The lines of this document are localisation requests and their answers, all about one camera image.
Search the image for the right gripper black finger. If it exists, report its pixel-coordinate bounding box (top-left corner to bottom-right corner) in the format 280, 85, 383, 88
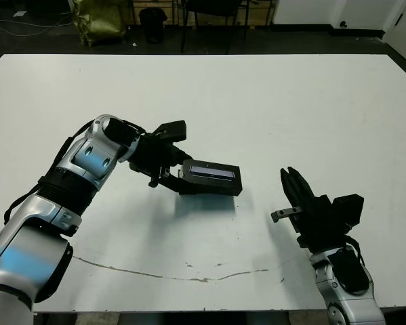
287, 167, 317, 209
280, 168, 302, 213

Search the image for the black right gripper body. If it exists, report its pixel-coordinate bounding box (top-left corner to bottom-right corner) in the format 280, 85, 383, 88
270, 194, 348, 254

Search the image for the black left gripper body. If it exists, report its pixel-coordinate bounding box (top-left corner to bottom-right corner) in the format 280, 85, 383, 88
127, 133, 186, 189

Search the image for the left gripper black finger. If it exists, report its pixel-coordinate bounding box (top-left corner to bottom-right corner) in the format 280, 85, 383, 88
159, 173, 199, 196
174, 146, 197, 167

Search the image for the black waste bin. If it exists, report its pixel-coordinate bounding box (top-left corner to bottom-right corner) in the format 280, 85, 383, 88
138, 8, 167, 45

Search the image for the crinkled plastic bag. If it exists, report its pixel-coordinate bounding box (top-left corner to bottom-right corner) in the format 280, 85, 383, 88
72, 0, 127, 48

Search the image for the white door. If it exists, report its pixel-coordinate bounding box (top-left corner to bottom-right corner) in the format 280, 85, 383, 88
382, 0, 406, 67

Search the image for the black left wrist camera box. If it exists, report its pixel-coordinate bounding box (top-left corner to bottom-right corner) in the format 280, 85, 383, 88
151, 119, 188, 144

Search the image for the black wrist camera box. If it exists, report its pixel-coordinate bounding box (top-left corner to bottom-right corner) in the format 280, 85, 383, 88
151, 119, 188, 144
331, 193, 365, 227

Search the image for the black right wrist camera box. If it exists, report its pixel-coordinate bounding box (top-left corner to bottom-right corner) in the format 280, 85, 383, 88
331, 193, 365, 227

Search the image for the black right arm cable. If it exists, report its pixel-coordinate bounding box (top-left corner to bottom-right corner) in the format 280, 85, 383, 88
341, 236, 375, 284

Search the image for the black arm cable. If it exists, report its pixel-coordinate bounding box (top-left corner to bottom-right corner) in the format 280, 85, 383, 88
341, 236, 375, 284
2, 121, 95, 226

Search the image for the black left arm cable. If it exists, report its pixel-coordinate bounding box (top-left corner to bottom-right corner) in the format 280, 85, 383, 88
2, 121, 95, 226

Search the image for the thin white floor cable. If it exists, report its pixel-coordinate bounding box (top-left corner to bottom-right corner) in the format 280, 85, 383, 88
0, 18, 72, 37

